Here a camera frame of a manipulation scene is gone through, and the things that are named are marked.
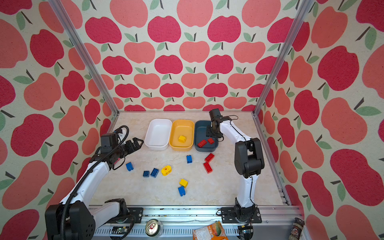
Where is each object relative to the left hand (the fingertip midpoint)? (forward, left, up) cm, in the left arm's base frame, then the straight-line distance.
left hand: (140, 144), depth 84 cm
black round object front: (-40, -56, -18) cm, 72 cm away
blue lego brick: (-3, -28, -14) cm, 31 cm away
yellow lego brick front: (-17, -25, -14) cm, 34 cm away
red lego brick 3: (-8, -40, -14) cm, 43 cm away
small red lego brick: (+11, -43, -13) cm, 47 cm away
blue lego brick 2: (-8, +8, -13) cm, 17 cm away
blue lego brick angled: (-11, -7, -15) cm, 20 cm away
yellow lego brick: (+12, -23, -12) cm, 29 cm away
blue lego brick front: (-22, -24, -13) cm, 35 cm away
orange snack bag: (-40, -40, -13) cm, 58 cm away
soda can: (-39, -13, -5) cm, 42 cm away
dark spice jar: (-39, -79, -12) cm, 89 cm away
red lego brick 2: (-2, -41, -13) cm, 44 cm away
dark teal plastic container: (+25, -36, -14) cm, 46 cm away
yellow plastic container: (+25, -25, -15) cm, 38 cm away
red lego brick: (+9, -37, -14) cm, 41 cm away
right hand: (+12, -45, -6) cm, 47 cm away
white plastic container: (+18, -5, -15) cm, 24 cm away
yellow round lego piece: (-10, -15, -13) cm, 22 cm away
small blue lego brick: (-12, -2, -14) cm, 19 cm away
